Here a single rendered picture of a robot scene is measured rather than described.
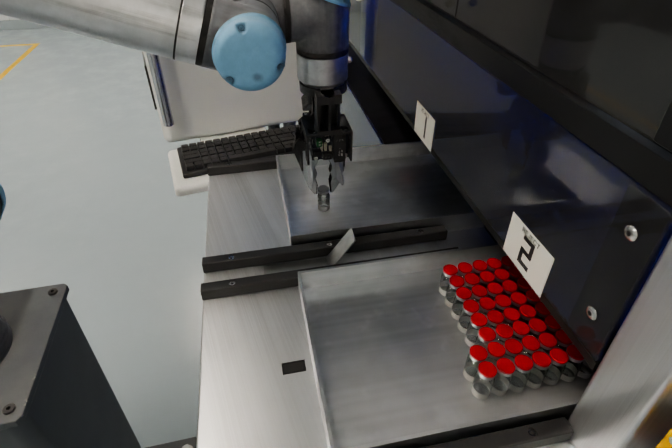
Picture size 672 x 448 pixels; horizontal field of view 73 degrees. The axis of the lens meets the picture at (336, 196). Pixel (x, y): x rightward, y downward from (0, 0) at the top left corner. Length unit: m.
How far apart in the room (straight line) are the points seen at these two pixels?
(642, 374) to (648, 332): 0.04
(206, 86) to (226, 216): 0.48
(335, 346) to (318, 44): 0.40
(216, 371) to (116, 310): 1.41
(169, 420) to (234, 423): 1.08
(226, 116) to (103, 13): 0.79
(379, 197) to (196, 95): 0.59
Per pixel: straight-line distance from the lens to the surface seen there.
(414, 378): 0.60
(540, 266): 0.56
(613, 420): 0.54
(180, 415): 1.65
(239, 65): 0.49
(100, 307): 2.05
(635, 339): 0.48
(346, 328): 0.64
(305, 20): 0.63
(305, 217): 0.82
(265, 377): 0.61
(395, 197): 0.87
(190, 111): 1.25
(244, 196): 0.89
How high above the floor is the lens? 1.38
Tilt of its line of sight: 35 degrees down
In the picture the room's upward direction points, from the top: straight up
